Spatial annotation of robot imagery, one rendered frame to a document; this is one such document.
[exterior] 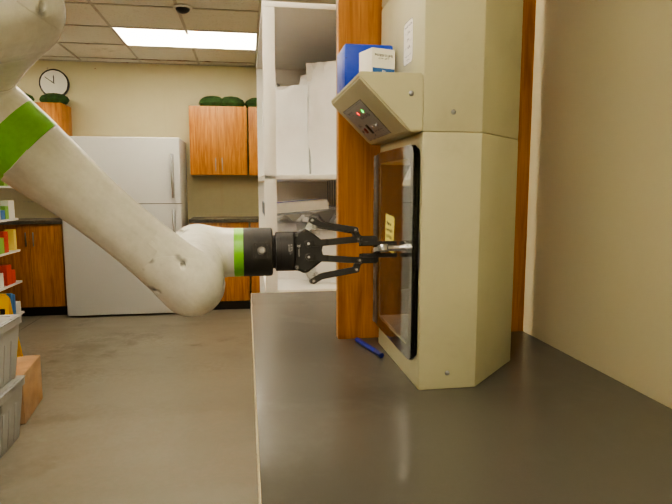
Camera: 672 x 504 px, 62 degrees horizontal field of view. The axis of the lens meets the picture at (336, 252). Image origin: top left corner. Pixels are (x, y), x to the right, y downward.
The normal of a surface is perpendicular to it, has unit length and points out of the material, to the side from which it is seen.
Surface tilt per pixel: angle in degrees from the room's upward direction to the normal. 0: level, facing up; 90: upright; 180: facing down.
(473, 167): 90
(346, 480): 0
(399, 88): 90
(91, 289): 90
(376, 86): 90
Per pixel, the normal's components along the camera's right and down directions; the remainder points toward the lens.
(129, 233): 0.43, 0.09
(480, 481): 0.00, -0.99
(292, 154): -0.27, 0.16
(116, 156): 0.16, 0.11
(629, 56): -0.99, 0.02
